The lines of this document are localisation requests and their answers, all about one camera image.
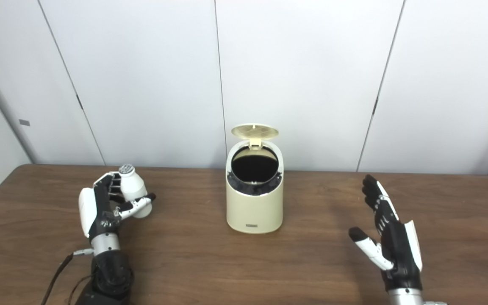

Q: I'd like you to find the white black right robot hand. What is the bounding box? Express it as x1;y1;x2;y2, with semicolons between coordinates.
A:
348;174;423;293

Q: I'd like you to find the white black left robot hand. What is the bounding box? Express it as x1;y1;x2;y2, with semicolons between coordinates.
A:
78;172;157;240

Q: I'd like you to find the small white plastic bottle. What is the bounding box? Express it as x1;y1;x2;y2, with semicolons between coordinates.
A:
118;164;153;219

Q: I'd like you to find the cream round bin lid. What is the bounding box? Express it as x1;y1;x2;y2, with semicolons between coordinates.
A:
231;123;279;150

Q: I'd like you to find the cream-colored bin body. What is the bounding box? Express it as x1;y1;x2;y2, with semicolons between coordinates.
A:
226;139;284;234

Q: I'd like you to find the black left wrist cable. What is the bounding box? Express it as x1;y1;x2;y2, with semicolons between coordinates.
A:
41;249;94;305

